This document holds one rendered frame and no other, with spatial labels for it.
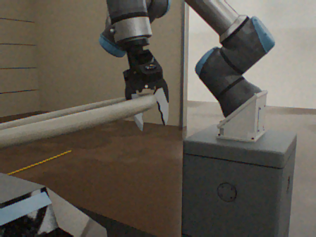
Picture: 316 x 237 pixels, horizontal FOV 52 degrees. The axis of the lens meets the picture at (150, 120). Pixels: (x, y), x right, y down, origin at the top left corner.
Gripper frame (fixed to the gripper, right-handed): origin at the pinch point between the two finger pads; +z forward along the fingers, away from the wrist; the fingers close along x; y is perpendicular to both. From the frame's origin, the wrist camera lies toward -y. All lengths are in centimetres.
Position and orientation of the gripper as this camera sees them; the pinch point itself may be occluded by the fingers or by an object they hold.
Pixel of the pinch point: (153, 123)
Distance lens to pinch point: 78.1
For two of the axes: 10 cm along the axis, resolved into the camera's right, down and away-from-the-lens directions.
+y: -2.2, -0.7, 9.7
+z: 2.1, 9.7, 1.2
